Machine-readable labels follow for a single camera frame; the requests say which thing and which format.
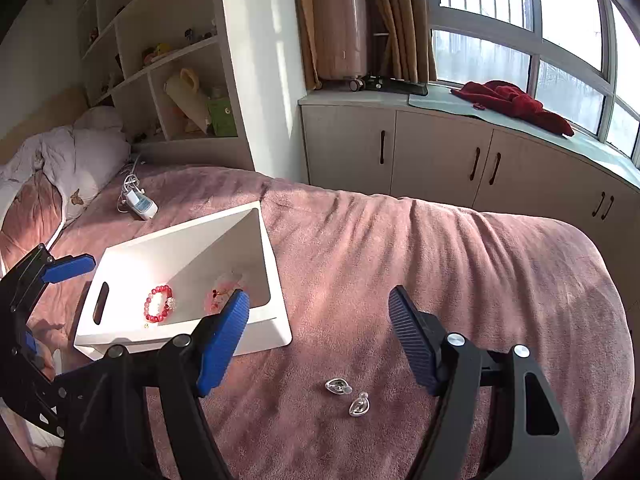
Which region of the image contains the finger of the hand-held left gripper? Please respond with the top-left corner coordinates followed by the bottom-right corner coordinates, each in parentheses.
top-left (0, 244), bottom-right (97, 328)
top-left (0, 317), bottom-right (68, 442)

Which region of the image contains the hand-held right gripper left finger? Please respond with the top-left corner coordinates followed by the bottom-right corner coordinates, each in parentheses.
top-left (56, 288), bottom-right (251, 480)

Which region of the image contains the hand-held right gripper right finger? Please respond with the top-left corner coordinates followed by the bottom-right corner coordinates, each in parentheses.
top-left (388, 285), bottom-right (586, 480)

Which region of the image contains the white bead bracelet red charm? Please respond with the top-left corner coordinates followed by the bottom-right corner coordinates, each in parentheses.
top-left (204, 284), bottom-right (246, 313)

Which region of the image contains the white rectangular storage box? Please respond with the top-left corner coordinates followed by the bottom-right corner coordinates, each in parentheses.
top-left (74, 200), bottom-right (293, 362)

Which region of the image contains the white butterfly duvet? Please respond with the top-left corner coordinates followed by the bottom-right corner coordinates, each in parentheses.
top-left (0, 106), bottom-right (132, 261)

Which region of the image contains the beige headboard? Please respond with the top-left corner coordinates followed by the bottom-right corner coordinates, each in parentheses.
top-left (0, 87), bottom-right (88, 166)

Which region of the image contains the cream jug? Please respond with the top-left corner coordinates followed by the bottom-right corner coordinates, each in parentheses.
top-left (165, 67), bottom-right (213, 133)

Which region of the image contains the white window cabinet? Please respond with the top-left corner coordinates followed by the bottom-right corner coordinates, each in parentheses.
top-left (298, 91), bottom-right (640, 306)

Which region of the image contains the green box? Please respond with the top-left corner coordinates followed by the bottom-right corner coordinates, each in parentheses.
top-left (206, 95), bottom-right (238, 137)

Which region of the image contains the red cloth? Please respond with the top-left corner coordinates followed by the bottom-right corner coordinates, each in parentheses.
top-left (451, 80), bottom-right (576, 137)

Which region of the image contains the white shelf unit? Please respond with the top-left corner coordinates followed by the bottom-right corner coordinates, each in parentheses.
top-left (75, 0), bottom-right (308, 186)

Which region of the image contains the tan curtain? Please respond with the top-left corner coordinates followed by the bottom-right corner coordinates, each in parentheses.
top-left (291, 0), bottom-right (438, 91)

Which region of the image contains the pink suitcase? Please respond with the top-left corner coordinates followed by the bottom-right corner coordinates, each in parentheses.
top-left (311, 0), bottom-right (372, 92)

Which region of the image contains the bay window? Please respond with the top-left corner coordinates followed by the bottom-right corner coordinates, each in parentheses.
top-left (427, 0), bottom-right (640, 156)

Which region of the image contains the white charger with cable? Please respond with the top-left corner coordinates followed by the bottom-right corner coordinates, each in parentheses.
top-left (117, 155), bottom-right (159, 221)

